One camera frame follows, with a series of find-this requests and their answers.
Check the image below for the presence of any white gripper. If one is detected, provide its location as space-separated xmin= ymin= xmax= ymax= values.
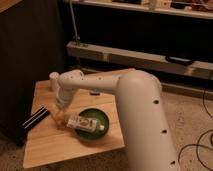
xmin=55 ymin=88 xmax=74 ymax=110

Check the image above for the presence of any green ceramic bowl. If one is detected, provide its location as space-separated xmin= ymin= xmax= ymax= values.
xmin=75 ymin=108 xmax=109 ymax=141

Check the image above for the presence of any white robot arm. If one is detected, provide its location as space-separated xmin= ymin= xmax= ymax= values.
xmin=56 ymin=70 xmax=181 ymax=171

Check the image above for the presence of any white paper cup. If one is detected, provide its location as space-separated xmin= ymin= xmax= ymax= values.
xmin=49 ymin=72 xmax=59 ymax=92

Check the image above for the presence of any orange marker pen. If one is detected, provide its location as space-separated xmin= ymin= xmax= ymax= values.
xmin=51 ymin=112 xmax=63 ymax=126

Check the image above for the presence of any blue cloth toy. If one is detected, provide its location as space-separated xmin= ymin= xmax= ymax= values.
xmin=90 ymin=91 xmax=100 ymax=96

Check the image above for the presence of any white plastic bottle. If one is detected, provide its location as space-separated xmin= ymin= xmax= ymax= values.
xmin=66 ymin=116 xmax=105 ymax=132

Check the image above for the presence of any wooden low table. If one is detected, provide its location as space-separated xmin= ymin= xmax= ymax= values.
xmin=23 ymin=89 xmax=124 ymax=169

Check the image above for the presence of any metal pole stand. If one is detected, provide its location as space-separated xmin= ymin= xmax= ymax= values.
xmin=69 ymin=0 xmax=87 ymax=47

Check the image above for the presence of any long metal case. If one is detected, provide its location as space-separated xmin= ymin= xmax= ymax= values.
xmin=66 ymin=41 xmax=213 ymax=79

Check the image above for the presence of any upper shelf with items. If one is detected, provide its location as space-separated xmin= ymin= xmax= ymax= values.
xmin=72 ymin=0 xmax=213 ymax=20

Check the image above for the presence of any black floor cable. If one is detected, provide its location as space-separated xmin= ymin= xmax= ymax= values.
xmin=177 ymin=87 xmax=213 ymax=171

